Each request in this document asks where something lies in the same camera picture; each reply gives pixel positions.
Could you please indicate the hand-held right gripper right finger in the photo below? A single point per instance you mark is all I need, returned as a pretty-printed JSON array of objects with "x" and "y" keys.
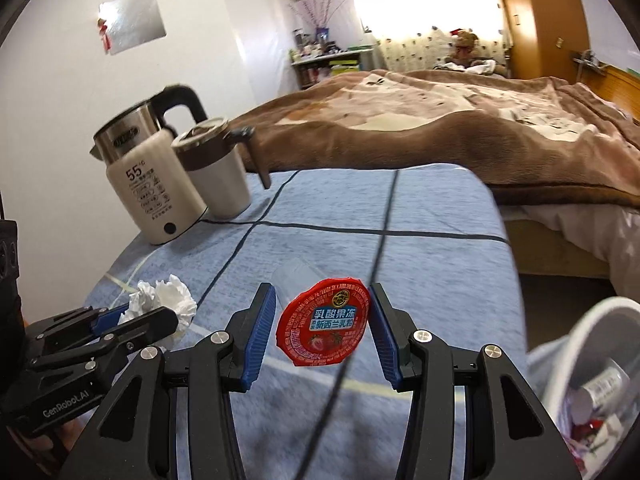
[{"x": 385, "y": 340}]

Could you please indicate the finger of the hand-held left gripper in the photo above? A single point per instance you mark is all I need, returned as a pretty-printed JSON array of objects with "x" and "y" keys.
[
  {"x": 107, "y": 319},
  {"x": 150, "y": 325}
]

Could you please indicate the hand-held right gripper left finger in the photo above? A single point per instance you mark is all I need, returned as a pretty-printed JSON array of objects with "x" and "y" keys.
[{"x": 257, "y": 340}]

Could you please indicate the white tissue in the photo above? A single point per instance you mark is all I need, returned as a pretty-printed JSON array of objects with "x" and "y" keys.
[{"x": 165, "y": 300}]

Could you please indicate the clear jelly cup red lid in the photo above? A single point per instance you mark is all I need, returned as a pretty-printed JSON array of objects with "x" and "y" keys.
[{"x": 322, "y": 325}]

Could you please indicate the pale blue bin liner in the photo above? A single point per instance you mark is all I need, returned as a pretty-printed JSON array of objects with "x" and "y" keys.
[{"x": 547, "y": 375}]

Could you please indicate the white round trash bin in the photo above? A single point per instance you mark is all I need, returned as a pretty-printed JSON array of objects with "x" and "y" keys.
[{"x": 565, "y": 330}]

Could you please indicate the person's left hand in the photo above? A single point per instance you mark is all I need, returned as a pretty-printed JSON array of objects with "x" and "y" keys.
[{"x": 70, "y": 440}]

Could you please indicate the white steel electric kettle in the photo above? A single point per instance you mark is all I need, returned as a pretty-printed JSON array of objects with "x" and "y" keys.
[{"x": 150, "y": 185}]

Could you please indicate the white mug with brown lid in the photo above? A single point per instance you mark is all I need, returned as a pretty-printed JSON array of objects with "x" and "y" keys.
[{"x": 220, "y": 180}]

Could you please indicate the brown blanket bed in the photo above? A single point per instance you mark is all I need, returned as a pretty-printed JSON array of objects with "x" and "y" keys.
[{"x": 450, "y": 135}]

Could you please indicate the pale pink bed sheet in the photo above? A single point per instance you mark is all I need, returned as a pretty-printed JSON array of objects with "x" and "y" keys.
[{"x": 575, "y": 235}]

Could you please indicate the cluttered small desk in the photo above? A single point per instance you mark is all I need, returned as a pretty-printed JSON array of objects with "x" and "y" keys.
[{"x": 335, "y": 65}]

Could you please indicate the red hanging ornament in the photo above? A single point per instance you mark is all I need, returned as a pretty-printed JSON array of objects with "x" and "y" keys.
[{"x": 104, "y": 35}]

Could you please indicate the brown teddy bear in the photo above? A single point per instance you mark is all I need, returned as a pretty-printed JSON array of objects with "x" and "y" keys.
[{"x": 467, "y": 50}]

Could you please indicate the vase with purple branches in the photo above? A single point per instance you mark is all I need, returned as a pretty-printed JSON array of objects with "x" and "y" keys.
[{"x": 320, "y": 15}]

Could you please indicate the patterned window curtain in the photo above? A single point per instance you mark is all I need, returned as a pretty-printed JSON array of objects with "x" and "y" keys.
[{"x": 430, "y": 5}]

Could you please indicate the wooden bed headboard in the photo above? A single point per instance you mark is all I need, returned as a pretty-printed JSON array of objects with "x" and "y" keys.
[{"x": 622, "y": 90}]

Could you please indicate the wooden wardrobe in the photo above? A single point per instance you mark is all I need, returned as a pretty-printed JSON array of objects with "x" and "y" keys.
[{"x": 540, "y": 15}]

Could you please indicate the white wall panel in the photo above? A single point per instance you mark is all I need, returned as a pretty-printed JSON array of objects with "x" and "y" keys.
[{"x": 260, "y": 45}]

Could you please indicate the silver foil wall sheet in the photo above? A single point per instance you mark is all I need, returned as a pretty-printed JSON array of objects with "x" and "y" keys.
[{"x": 132, "y": 22}]

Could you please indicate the small wall shelf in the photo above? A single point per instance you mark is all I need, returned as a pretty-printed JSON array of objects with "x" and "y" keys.
[{"x": 590, "y": 61}]

